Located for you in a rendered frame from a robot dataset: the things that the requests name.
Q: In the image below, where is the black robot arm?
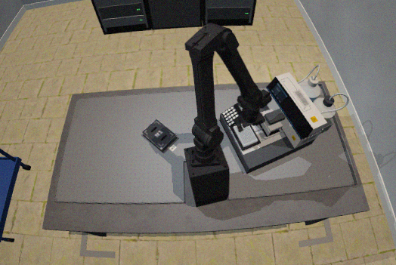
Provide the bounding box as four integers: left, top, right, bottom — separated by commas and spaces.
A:
185, 23, 272, 167

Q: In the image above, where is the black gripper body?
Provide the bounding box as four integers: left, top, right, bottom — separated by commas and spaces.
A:
234, 113, 265, 128

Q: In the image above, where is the clear bottle with grey cap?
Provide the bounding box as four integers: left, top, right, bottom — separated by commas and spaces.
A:
299, 76, 320, 102

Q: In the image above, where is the white multiwell plate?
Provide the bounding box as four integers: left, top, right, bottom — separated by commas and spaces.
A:
233, 126, 258, 147

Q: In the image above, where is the clear plastic bottle with black cap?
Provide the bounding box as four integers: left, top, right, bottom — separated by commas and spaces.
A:
313, 96, 336, 127

